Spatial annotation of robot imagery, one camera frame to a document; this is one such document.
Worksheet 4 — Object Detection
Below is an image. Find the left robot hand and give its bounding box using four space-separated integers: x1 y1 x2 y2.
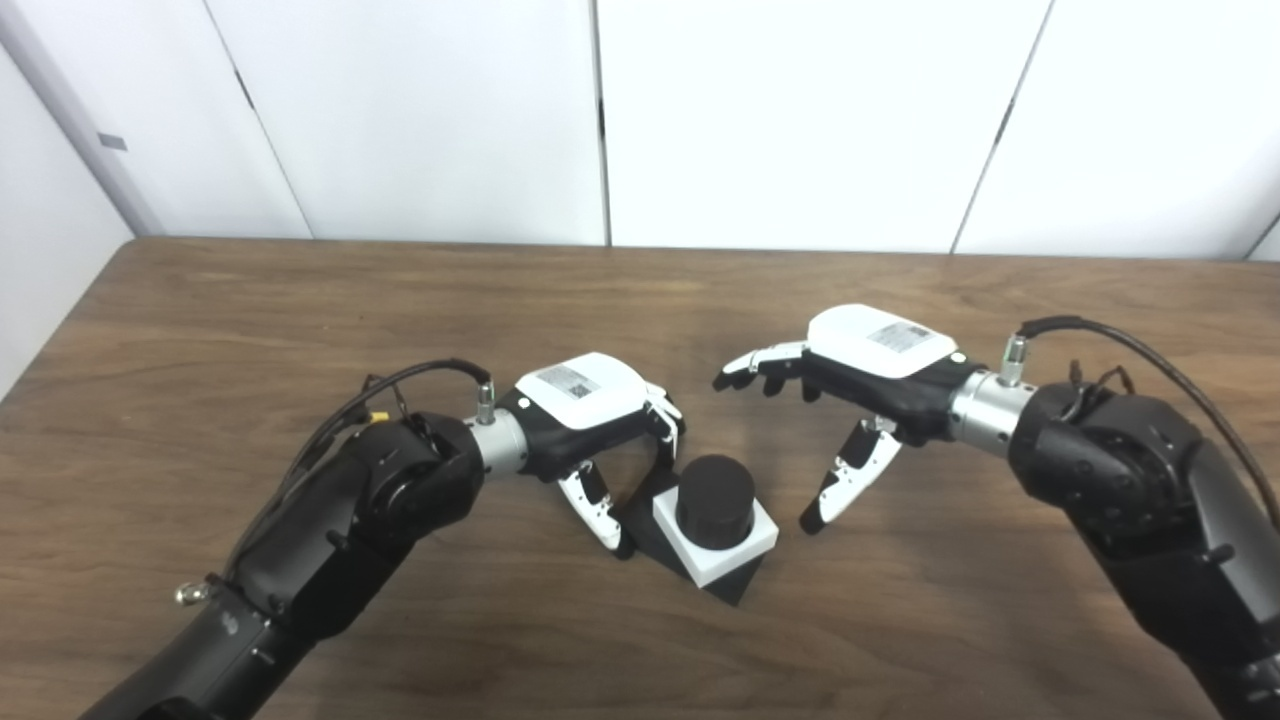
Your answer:
497 352 688 558

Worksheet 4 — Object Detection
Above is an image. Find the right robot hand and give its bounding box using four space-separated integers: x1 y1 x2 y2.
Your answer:
712 304 986 536

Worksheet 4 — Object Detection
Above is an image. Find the black peg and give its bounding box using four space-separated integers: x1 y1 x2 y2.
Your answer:
610 455 766 608

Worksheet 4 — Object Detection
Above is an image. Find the white square piece with hole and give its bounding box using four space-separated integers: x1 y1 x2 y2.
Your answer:
652 487 780 588

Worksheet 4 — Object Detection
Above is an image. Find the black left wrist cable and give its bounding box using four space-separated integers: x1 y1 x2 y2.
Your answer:
175 358 498 606

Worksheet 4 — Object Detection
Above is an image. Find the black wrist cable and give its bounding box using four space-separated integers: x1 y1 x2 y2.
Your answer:
175 358 498 606
1000 316 1280 531

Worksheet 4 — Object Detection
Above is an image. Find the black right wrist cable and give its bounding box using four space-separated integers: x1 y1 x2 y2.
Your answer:
1000 316 1280 531

